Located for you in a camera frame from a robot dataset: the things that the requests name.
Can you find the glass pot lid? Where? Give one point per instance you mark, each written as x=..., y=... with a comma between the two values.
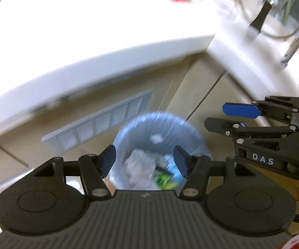
x=262, y=15

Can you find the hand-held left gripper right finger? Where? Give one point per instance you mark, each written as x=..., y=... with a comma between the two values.
x=180, y=160

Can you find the metal lid rack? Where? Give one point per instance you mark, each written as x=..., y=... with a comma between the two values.
x=293, y=46

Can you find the trash bin with blue bag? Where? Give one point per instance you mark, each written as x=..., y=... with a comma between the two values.
x=144, y=127

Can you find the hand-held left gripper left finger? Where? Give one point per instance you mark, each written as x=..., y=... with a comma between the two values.
x=109, y=158

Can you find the white cabinet vent grille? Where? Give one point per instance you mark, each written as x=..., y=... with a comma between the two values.
x=100, y=122

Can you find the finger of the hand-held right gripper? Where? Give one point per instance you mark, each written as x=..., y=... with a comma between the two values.
x=218, y=125
x=240, y=110

